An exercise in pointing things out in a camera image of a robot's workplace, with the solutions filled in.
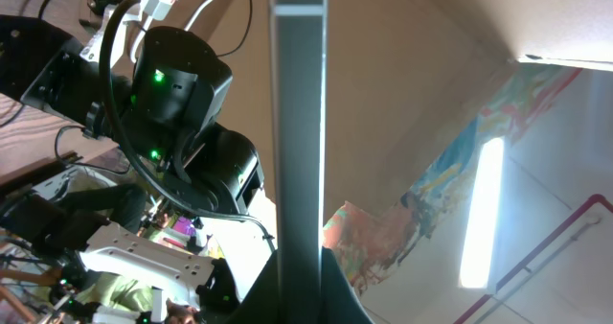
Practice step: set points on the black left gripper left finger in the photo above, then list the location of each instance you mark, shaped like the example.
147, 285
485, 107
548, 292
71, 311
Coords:
261, 304

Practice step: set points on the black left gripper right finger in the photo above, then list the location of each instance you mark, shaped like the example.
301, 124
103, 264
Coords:
339, 303

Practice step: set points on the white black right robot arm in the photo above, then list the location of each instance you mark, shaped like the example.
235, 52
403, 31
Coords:
164, 120

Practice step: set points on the blue screen Galaxy smartphone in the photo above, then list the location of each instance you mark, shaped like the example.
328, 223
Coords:
298, 35

